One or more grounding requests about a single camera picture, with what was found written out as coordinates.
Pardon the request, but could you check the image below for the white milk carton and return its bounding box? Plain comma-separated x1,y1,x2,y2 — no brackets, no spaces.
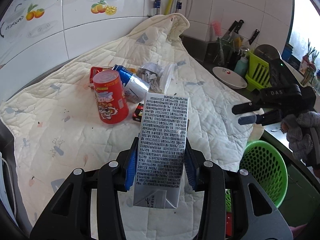
133,93,189,209

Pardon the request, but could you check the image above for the black glue box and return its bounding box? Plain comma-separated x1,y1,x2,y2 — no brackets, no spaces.
132,103,144,122

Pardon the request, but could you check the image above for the red snack canister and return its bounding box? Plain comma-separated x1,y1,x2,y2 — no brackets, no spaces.
93,70,129,124

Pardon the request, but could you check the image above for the blue silver drink can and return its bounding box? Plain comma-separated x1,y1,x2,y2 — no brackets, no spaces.
112,64,150,103

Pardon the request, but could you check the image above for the white paper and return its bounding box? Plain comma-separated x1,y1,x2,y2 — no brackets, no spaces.
137,62,164,93

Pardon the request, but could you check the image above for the amber tea bottle red label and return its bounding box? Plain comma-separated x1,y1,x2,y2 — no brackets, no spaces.
89,66,112,90

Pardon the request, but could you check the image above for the green plastic trash basket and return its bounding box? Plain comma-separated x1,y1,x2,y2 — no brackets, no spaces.
239,140,288,207

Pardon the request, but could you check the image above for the right grey gloved hand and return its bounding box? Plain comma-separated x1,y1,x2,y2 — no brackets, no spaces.
281,111,319,162

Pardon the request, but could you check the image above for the lime green dish rack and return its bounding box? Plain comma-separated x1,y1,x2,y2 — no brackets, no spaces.
245,51,271,92

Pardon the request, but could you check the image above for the white bowl red flower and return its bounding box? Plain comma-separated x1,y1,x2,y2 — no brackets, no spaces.
212,67,247,90

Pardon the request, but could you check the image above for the teal bottle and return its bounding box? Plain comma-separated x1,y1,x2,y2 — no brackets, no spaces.
234,57,248,77

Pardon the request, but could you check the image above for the stainless steel pot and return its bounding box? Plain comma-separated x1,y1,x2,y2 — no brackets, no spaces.
253,44,282,67

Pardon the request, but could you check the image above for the dark utensil holder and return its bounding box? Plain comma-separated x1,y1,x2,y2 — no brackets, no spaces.
204,37,242,67

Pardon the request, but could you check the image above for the white quilted cloth mat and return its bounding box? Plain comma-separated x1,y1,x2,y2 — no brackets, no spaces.
1,14,264,233

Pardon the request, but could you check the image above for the pink bottle brush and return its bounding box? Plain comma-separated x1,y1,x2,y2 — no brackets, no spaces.
212,21,222,38

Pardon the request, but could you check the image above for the black handled cleaver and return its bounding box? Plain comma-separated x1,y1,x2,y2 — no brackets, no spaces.
222,19,244,41

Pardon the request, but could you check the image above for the black handled kitchen knife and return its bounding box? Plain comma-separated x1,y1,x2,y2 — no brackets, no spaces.
248,29,260,45

